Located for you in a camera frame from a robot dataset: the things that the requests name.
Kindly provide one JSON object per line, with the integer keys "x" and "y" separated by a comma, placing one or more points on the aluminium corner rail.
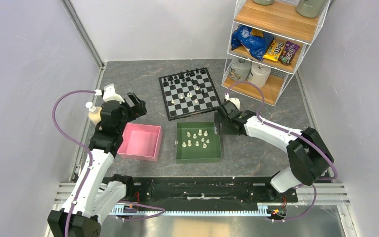
{"x": 70, "y": 9}

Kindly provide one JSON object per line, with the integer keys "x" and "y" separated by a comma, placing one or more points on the beige pump bottle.
{"x": 94, "y": 113}

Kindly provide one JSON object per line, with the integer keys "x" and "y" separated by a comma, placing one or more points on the brown candy bag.
{"x": 288, "y": 53}

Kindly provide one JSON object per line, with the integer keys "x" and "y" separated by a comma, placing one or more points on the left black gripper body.
{"x": 128, "y": 114}

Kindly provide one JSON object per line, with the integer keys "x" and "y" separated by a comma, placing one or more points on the grey green bottle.
{"x": 310, "y": 8}

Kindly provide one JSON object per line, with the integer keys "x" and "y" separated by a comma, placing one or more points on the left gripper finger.
{"x": 136, "y": 101}
{"x": 140, "y": 109}

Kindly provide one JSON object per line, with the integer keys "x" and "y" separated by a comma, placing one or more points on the black white chessboard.
{"x": 188, "y": 93}

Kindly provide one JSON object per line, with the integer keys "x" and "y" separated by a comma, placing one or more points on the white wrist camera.
{"x": 109, "y": 94}
{"x": 234, "y": 100}

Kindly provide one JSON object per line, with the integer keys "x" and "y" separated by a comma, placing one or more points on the pink plastic tray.
{"x": 141, "y": 142}

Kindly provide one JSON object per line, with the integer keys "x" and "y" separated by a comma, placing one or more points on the white paper roll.
{"x": 258, "y": 75}

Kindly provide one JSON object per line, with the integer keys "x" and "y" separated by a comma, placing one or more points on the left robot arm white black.
{"x": 84, "y": 211}

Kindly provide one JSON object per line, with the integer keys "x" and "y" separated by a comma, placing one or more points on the green plastic tray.
{"x": 198, "y": 142}

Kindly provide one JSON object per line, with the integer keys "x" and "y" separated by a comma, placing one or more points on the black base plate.
{"x": 205, "y": 193}

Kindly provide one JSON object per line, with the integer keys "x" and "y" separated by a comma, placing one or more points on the yellow candy bag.
{"x": 274, "y": 51}

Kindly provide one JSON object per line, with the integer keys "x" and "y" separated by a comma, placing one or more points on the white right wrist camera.
{"x": 234, "y": 100}

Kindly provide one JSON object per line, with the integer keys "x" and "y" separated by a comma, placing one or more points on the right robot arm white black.
{"x": 309, "y": 157}

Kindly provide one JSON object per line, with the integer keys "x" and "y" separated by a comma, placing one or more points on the blue snack bag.
{"x": 255, "y": 42}

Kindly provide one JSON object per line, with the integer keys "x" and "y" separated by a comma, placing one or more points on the white wire wooden shelf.
{"x": 278, "y": 17}

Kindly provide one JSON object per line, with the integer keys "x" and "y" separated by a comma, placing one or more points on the grey cable duct strip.
{"x": 124, "y": 210}

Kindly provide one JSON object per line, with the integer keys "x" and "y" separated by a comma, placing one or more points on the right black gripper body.
{"x": 226, "y": 128}

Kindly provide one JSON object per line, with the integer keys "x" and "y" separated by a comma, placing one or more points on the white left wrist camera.
{"x": 109, "y": 94}

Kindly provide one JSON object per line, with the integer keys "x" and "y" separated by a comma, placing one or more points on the white jug with label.
{"x": 239, "y": 69}

